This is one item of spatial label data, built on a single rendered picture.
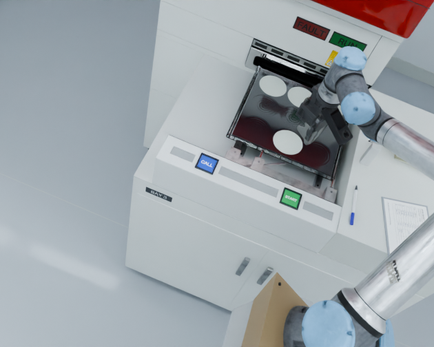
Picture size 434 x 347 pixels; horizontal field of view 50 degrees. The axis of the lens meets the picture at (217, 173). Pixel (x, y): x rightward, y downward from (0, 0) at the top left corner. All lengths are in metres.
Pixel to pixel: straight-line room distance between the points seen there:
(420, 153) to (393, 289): 0.37
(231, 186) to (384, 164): 0.52
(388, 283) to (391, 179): 0.61
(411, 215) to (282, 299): 0.52
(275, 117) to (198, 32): 0.45
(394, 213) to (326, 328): 0.58
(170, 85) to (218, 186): 0.81
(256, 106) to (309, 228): 0.48
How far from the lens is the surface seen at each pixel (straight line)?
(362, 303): 0.99
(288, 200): 1.34
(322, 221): 1.36
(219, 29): 1.76
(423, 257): 0.98
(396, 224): 1.46
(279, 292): 1.16
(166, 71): 1.99
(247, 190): 1.33
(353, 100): 1.18
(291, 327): 1.17
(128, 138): 2.56
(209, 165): 1.34
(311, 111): 1.37
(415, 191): 1.56
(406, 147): 1.22
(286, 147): 1.53
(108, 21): 3.20
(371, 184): 1.50
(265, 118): 1.59
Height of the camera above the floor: 2.05
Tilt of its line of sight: 55 degrees down
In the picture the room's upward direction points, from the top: 20 degrees clockwise
